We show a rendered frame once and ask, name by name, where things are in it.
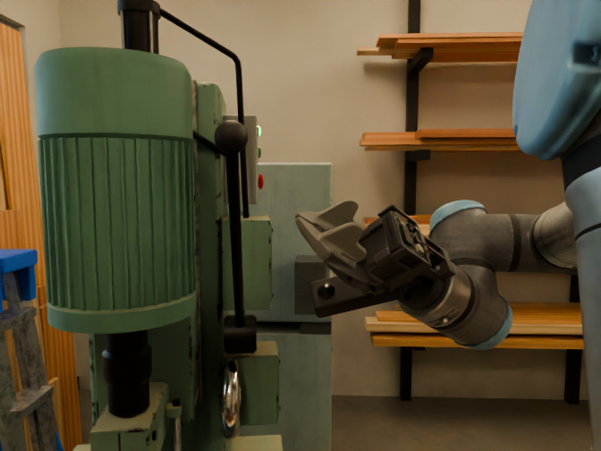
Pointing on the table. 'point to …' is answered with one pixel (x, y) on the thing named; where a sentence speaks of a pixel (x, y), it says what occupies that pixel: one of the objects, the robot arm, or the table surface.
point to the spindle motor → (115, 189)
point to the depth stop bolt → (175, 421)
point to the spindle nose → (127, 372)
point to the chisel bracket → (134, 426)
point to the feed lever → (242, 328)
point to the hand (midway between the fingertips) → (300, 225)
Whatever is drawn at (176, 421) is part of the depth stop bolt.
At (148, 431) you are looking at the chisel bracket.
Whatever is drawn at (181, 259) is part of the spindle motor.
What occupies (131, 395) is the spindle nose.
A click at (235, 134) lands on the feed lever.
